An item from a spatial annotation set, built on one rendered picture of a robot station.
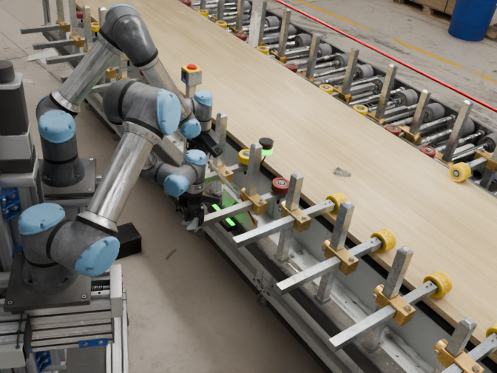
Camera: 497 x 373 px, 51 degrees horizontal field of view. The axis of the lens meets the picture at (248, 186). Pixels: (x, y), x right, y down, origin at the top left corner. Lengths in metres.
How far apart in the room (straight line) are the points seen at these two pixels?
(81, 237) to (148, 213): 2.07
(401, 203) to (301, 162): 0.47
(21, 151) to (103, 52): 0.49
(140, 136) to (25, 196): 0.43
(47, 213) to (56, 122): 0.49
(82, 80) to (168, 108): 0.57
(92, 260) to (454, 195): 1.63
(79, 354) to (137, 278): 0.71
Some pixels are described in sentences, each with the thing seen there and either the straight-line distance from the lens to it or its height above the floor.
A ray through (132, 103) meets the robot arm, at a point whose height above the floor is 1.50.
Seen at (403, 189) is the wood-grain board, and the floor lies 0.90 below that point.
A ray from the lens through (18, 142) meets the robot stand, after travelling 1.61.
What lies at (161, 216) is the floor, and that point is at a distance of 3.42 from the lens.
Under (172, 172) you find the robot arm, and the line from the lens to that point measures 1.79.
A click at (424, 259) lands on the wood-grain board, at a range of 2.06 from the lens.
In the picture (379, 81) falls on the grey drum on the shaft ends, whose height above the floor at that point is 0.84.
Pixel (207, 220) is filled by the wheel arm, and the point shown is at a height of 0.86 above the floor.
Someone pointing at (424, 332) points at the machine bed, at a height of 0.73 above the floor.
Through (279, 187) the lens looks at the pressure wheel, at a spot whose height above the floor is 0.91.
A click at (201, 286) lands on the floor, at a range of 2.98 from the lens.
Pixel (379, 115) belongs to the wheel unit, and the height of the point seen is 0.86.
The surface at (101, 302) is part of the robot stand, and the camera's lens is 1.62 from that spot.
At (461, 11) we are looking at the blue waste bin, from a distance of 7.53.
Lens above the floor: 2.18
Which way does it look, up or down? 36 degrees down
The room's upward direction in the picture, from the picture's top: 7 degrees clockwise
